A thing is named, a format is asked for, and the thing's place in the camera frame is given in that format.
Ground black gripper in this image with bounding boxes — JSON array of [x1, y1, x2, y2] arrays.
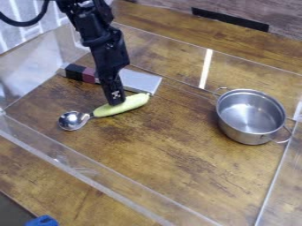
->
[[91, 27, 130, 106]]

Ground spoon with yellow handle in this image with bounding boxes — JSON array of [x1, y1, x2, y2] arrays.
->
[[58, 93, 150, 131]]

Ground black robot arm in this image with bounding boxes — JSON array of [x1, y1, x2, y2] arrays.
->
[[55, 0, 130, 106]]

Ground silver metal pot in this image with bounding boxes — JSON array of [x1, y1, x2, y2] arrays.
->
[[214, 87, 293, 146]]

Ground blue object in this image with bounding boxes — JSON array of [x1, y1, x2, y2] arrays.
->
[[24, 215, 59, 226]]

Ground clear acrylic triangular bracket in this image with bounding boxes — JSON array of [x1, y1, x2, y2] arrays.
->
[[70, 23, 91, 52]]

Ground black cable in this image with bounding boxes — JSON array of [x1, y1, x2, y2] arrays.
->
[[0, 0, 52, 27]]

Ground black wall strip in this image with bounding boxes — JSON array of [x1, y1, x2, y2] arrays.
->
[[191, 7, 269, 32]]

